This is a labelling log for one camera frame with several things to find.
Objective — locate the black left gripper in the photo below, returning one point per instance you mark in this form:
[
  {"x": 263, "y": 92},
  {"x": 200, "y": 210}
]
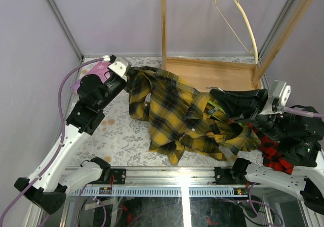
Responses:
[{"x": 121, "y": 80}]

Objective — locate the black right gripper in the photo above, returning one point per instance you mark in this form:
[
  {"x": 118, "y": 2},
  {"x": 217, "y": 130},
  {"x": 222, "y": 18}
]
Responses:
[{"x": 239, "y": 103}]

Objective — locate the green clothes hanger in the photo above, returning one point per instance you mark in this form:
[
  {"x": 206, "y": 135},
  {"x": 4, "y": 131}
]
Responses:
[{"x": 217, "y": 103}]

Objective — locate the red black plaid shirt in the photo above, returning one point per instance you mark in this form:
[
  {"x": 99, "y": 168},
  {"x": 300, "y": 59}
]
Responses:
[{"x": 271, "y": 156}]

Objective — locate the yellow plaid shirt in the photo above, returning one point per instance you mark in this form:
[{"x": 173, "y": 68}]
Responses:
[{"x": 181, "y": 119}]

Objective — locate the cream clothes hanger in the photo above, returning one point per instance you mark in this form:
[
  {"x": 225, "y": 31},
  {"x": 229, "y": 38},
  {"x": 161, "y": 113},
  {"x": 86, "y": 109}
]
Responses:
[{"x": 235, "y": 17}]

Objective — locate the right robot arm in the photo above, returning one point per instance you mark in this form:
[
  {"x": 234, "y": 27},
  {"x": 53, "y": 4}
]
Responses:
[{"x": 290, "y": 136}]

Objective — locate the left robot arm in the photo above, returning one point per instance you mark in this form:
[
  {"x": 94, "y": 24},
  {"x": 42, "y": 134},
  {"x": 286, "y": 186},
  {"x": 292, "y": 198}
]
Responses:
[{"x": 63, "y": 141}]

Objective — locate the purple folded cloth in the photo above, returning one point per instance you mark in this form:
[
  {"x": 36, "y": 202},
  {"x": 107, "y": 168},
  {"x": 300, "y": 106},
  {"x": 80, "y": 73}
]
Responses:
[{"x": 91, "y": 75}]

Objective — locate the wooden clothes rack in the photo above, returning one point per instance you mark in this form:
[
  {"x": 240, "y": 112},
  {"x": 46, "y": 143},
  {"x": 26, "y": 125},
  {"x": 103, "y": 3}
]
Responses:
[{"x": 227, "y": 75}]

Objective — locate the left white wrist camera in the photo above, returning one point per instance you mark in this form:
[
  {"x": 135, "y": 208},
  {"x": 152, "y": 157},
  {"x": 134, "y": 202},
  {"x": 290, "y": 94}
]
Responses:
[{"x": 119, "y": 65}]

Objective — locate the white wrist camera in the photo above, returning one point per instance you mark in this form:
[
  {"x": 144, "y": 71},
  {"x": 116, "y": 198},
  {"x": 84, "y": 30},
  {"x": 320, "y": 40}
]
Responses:
[
  {"x": 278, "y": 95},
  {"x": 119, "y": 65}
]

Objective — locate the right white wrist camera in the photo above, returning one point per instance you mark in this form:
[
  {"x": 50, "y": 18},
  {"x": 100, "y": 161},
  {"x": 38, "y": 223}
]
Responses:
[{"x": 278, "y": 95}]

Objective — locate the aluminium mounting rail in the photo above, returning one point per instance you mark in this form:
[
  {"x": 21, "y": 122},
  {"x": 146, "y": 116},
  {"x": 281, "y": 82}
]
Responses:
[{"x": 194, "y": 181}]

